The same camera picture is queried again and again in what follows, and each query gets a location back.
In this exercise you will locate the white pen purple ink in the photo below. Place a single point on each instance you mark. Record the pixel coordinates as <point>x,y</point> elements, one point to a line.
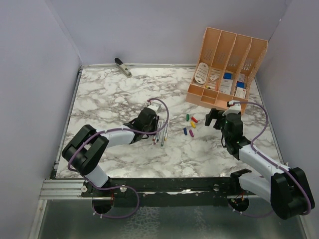
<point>156,138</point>

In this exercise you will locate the black grey stapler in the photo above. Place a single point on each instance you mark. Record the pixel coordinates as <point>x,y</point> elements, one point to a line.
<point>122,67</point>

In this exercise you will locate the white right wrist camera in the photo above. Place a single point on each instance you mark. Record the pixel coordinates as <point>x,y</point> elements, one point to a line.
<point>233,108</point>

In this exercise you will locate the aluminium frame profile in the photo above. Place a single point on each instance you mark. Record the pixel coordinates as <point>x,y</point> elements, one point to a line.
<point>61,189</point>

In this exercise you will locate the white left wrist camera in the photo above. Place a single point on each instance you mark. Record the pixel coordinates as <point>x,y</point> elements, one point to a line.
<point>156,107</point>

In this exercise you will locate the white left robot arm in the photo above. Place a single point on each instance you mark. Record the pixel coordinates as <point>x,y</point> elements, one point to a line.
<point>86,148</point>

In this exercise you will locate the peach desk organizer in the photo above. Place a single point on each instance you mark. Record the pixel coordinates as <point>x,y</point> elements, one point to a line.
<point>233,60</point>

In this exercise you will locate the white oval perforated item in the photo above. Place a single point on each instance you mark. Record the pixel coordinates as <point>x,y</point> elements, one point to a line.
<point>201,73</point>

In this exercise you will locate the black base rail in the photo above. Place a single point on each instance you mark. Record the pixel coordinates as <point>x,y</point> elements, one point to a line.
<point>164,192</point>

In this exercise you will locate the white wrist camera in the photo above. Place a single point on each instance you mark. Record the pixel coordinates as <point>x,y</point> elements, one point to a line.
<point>156,107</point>
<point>233,108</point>

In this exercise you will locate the white pen green ink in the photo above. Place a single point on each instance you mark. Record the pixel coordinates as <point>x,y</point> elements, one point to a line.
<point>164,134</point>

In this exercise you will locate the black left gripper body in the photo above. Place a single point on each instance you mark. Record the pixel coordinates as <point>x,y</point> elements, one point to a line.
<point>153,127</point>

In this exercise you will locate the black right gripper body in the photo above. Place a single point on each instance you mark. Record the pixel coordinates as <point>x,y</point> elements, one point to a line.
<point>220,124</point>

